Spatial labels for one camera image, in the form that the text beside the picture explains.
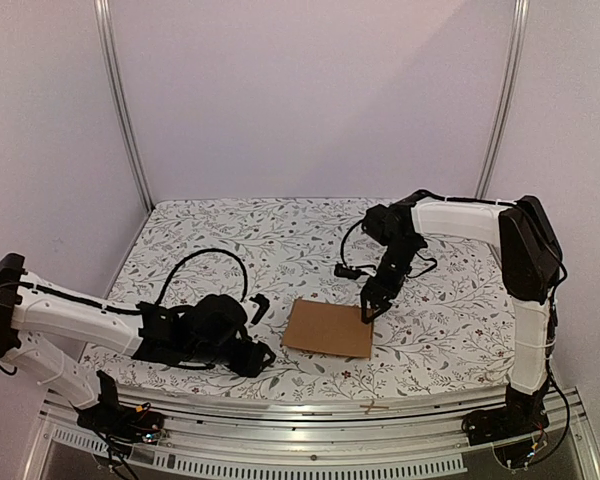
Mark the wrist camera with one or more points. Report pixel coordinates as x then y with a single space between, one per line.
263 305
353 272

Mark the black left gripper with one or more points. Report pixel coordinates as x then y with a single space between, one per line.
250 365

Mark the aluminium frame post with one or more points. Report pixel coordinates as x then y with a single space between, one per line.
106 34
505 98

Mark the robot arm white sleeve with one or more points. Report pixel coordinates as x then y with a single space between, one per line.
31 308
532 265

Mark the aluminium front rail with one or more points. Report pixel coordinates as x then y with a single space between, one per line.
396 438

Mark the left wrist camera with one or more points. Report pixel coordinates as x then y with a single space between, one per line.
263 305

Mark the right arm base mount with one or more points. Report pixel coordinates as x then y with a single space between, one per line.
484 426

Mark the brown cardboard box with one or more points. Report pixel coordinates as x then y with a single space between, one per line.
330 329

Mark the right aluminium frame post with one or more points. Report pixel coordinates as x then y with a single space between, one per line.
505 98

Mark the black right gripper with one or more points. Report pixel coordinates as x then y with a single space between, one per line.
378 291

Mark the left aluminium frame post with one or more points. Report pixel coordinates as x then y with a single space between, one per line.
106 34

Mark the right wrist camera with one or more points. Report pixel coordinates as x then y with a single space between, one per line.
353 272

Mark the right robot arm white sleeve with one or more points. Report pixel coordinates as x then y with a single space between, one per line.
532 265

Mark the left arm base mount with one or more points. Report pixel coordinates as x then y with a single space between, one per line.
138 424

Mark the left robot arm white sleeve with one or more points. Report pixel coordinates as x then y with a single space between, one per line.
31 308

